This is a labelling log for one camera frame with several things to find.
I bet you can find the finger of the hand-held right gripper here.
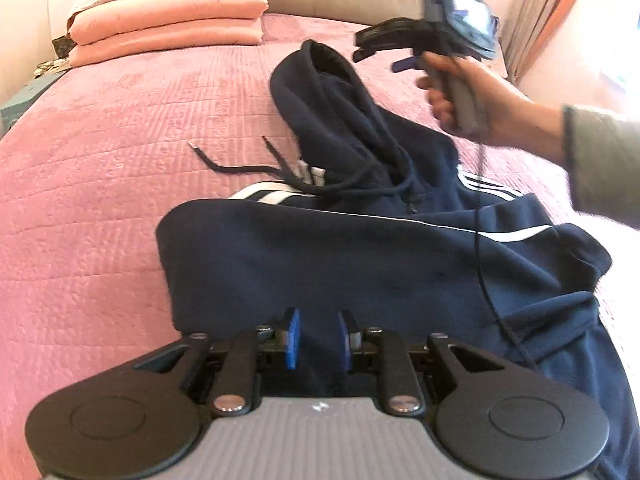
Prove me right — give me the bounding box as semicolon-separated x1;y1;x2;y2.
355;16;427;50
352;46;427;74

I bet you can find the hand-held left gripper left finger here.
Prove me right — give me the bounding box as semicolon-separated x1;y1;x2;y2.
131;307;302;417

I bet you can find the pink quilted bedspread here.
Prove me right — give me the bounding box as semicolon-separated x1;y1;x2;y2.
0;12;640;480

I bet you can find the person's right forearm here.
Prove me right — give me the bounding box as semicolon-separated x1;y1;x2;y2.
561;104;640;232

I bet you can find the folded pink blanket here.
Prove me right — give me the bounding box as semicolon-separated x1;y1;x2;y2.
66;16;264;69
69;0;269;47

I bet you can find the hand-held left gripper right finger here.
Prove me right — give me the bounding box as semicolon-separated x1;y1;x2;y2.
338;310;543;417

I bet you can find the blue plastic stool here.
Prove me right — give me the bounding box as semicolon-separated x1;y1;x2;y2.
0;67;67;134

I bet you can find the brown patterned pouch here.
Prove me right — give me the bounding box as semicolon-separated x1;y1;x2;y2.
51;35;77;59

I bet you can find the person's right hand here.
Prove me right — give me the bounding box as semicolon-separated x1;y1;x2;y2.
416;52;570;162

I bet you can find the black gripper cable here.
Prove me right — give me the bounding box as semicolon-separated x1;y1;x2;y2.
474;129;543;372

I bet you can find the navy striped hoodie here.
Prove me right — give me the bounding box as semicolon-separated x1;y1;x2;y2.
156;39;640;480

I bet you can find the beige and orange curtain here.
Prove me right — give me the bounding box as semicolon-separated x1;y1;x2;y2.
500;0;598;83

